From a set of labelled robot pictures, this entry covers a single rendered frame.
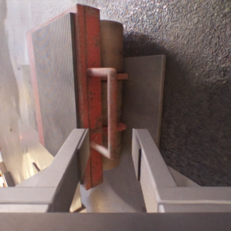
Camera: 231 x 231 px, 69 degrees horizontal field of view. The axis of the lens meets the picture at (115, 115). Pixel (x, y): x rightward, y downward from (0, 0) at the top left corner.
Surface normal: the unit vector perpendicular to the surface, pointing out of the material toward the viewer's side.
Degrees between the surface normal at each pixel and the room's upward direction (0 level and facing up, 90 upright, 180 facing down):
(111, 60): 76
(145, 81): 0
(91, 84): 90
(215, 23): 0
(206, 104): 0
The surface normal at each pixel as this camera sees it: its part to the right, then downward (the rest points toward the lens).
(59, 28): -0.76, 0.18
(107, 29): 0.35, 0.26
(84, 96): 0.65, 0.21
